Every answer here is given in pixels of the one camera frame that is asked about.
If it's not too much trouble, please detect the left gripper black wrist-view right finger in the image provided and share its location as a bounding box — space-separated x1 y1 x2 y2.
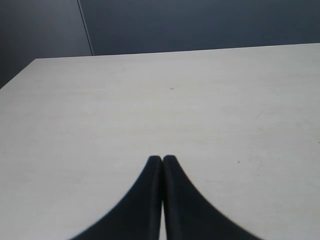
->
163 155 258 240

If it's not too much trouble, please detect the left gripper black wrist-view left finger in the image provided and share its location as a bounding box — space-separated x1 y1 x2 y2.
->
74 155 163 240

